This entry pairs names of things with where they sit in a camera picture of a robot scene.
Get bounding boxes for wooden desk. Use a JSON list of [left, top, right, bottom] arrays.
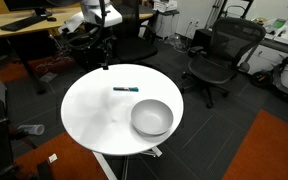
[[0, 6, 85, 95], [138, 12, 155, 21]]

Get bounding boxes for teal marker pen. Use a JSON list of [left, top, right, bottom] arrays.
[[113, 86, 140, 93]]

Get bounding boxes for clear plastic cup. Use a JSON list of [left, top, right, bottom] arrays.
[[17, 123, 46, 136]]

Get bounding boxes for black electric scooter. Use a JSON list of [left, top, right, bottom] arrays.
[[249, 49, 288, 103]]

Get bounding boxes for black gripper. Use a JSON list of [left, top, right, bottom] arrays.
[[95, 26, 116, 70]]

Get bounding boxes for white printer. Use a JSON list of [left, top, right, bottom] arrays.
[[152, 0, 179, 14]]

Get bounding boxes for white counter cabinet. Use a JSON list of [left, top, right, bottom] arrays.
[[240, 35, 288, 95]]

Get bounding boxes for tangled floor cables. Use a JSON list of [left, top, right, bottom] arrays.
[[33, 54, 77, 76]]

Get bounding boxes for black computer tower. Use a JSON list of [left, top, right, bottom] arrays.
[[192, 28, 218, 58]]

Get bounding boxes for white paper slip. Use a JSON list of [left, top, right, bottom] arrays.
[[48, 153, 59, 164]]

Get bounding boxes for grey floor plate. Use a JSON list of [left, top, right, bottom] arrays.
[[38, 72, 59, 84]]

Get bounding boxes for black computer monitor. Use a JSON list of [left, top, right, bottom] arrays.
[[3, 0, 67, 18]]

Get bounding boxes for green box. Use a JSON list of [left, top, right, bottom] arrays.
[[272, 18, 287, 30]]

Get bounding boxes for small white cabinet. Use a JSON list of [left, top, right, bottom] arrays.
[[154, 11, 181, 40]]

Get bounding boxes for grey bowl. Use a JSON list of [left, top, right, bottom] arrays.
[[130, 98, 175, 137]]

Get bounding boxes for black mesh office chair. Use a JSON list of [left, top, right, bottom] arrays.
[[180, 17, 267, 109]]

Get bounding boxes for black keyboard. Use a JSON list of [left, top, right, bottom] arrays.
[[0, 15, 48, 33]]

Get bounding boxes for white table base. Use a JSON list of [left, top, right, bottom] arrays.
[[92, 146, 164, 180]]

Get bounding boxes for black upright post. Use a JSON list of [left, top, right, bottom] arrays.
[[36, 159, 55, 180]]

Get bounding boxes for black padded office chair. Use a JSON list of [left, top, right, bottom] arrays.
[[112, 0, 159, 64]]

